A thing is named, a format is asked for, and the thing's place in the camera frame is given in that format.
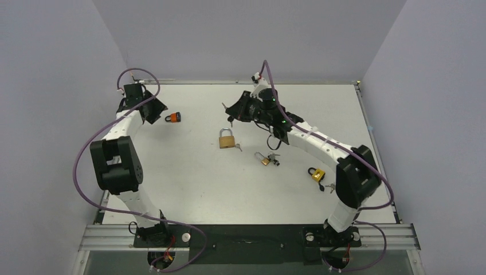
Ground black-headed keys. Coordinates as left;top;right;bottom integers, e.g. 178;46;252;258
222;103;234;128

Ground orange padlock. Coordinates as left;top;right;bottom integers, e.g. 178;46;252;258
164;112;182;123

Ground large brass padlock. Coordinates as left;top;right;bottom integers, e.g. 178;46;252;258
218;128;236;149

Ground small padlock key charm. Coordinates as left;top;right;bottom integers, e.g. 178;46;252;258
267;151;280;166

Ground small brass padlock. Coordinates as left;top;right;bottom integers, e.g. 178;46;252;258
254;152;271;166

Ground yellow padlock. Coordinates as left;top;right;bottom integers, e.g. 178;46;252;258
307;167;326;183

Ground yellow padlock keys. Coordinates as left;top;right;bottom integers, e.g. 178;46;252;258
319;183;336;194

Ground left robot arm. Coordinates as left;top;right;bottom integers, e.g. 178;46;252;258
89;83;171;246

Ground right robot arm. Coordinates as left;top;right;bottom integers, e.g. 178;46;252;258
225;88;381;245

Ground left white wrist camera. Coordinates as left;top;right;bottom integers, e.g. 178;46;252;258
124;83;144;109

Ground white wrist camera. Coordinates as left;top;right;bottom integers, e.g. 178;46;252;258
250;73;271;99
124;83;144;109

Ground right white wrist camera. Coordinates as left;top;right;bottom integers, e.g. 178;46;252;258
250;73;271;99

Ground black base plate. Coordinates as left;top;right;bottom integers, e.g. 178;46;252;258
132;224;362;265

